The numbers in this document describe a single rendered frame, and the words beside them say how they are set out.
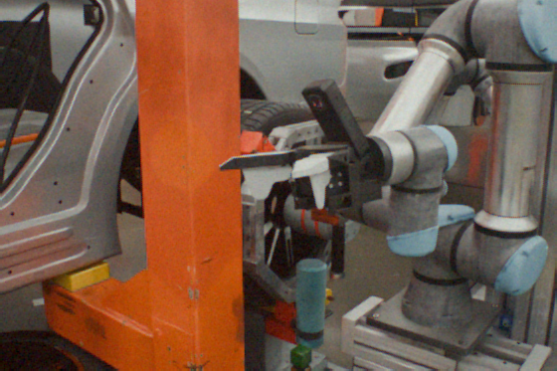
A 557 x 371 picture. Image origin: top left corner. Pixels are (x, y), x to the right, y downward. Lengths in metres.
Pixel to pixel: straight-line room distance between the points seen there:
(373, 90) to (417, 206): 3.39
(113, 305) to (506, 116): 1.08
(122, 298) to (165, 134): 0.51
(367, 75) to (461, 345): 3.25
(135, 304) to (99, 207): 0.35
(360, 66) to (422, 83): 3.24
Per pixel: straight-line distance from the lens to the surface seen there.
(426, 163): 0.83
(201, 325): 1.31
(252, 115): 1.69
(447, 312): 1.21
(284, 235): 1.88
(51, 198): 1.64
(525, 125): 1.04
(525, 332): 1.38
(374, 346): 1.31
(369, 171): 0.77
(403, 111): 0.99
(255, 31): 2.11
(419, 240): 0.87
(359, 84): 4.25
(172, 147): 1.21
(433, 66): 1.04
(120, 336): 1.56
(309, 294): 1.68
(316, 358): 2.21
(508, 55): 1.01
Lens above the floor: 1.38
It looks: 12 degrees down
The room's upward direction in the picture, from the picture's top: straight up
